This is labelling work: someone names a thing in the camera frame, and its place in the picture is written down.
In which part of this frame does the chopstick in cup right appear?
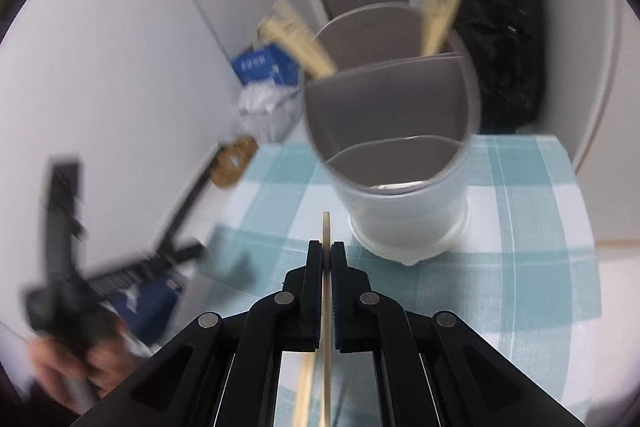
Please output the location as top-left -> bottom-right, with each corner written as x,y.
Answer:
421,0 -> 462,56

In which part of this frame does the white plastic parcel bag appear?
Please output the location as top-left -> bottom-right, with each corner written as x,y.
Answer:
238,81 -> 302,115

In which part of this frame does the long bamboo chopstick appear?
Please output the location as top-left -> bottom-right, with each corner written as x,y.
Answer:
293,211 -> 333,427

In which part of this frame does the chopstick in cup left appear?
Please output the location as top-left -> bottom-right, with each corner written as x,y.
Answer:
257,0 -> 338,79

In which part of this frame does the person left hand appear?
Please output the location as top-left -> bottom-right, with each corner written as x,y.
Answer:
28,319 -> 139,414

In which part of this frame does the grey plastic parcel bag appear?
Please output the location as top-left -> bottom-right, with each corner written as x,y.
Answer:
241,100 -> 303,144

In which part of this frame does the black backpack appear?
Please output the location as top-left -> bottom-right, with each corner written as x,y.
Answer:
456,0 -> 546,134

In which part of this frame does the teal plaid tablecloth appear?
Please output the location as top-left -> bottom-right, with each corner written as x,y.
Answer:
174,135 -> 601,418

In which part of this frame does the blue cardboard box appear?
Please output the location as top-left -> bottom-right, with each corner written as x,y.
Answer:
231,43 -> 300,88

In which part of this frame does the chopstick in cup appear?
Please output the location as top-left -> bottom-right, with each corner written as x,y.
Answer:
421,0 -> 462,56
257,0 -> 338,79

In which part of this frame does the white utensil holder cup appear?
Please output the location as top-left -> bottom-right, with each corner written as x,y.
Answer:
304,2 -> 480,265

